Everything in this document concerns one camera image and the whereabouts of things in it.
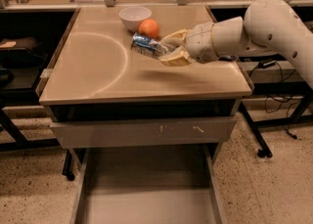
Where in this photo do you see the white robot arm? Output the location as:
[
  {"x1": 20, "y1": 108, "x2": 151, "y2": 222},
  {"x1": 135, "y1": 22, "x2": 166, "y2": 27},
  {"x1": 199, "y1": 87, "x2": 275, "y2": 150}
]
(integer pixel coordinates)
[{"x1": 159, "y1": 0, "x2": 313, "y2": 87}]

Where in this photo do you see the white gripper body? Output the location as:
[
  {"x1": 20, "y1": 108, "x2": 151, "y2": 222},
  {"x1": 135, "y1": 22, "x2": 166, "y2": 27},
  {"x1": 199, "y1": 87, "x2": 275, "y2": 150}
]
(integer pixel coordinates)
[{"x1": 185, "y1": 22, "x2": 217, "y2": 64}]

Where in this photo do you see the grey drawer cabinet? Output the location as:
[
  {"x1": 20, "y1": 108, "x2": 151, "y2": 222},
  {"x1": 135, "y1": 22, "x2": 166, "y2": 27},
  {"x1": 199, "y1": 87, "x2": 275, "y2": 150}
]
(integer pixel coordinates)
[{"x1": 35, "y1": 5, "x2": 255, "y2": 224}]

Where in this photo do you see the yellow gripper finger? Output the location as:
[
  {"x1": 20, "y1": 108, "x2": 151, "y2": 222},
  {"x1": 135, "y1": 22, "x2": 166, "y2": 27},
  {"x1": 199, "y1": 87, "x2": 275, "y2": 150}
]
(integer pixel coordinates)
[
  {"x1": 158, "y1": 46, "x2": 193, "y2": 67},
  {"x1": 161, "y1": 29, "x2": 188, "y2": 47}
]

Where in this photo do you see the open grey middle drawer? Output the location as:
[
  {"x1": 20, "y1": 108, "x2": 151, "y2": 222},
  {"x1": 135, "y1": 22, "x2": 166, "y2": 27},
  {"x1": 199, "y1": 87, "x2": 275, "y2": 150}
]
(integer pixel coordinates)
[{"x1": 69, "y1": 145, "x2": 227, "y2": 224}]

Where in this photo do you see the black power adapter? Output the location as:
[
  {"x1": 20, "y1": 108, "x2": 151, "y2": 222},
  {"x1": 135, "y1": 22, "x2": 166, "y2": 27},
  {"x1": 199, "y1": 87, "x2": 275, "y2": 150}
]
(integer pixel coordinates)
[{"x1": 258, "y1": 59, "x2": 276, "y2": 68}]

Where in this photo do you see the blue silver redbull can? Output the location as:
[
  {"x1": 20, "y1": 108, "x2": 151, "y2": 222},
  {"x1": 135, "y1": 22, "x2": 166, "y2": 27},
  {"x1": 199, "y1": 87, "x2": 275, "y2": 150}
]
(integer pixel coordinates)
[{"x1": 131, "y1": 32, "x2": 169, "y2": 59}]

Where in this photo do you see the dark blue snack packet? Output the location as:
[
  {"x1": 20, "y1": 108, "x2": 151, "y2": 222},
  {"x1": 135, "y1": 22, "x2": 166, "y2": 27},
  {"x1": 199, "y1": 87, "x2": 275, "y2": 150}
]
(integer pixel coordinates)
[{"x1": 218, "y1": 55, "x2": 236, "y2": 62}]

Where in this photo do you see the grey top drawer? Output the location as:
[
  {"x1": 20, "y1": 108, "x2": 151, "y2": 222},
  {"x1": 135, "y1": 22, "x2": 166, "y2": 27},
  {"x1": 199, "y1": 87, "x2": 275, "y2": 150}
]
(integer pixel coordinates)
[{"x1": 50, "y1": 116, "x2": 236, "y2": 149}]

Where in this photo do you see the black table leg frame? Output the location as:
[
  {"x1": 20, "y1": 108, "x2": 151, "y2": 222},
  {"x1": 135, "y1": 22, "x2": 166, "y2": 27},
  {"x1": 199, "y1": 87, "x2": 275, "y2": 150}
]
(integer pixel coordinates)
[{"x1": 239, "y1": 89, "x2": 313, "y2": 157}]

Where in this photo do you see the white bowl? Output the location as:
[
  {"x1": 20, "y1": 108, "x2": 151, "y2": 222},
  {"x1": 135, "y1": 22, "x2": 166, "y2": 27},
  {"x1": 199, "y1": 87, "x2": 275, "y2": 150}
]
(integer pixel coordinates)
[{"x1": 119, "y1": 6, "x2": 152, "y2": 32}]

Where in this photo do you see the orange fruit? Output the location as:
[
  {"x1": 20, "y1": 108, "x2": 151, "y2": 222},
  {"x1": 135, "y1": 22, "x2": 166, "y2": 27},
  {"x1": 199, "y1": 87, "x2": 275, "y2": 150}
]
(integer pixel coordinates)
[{"x1": 138, "y1": 19, "x2": 159, "y2": 38}]

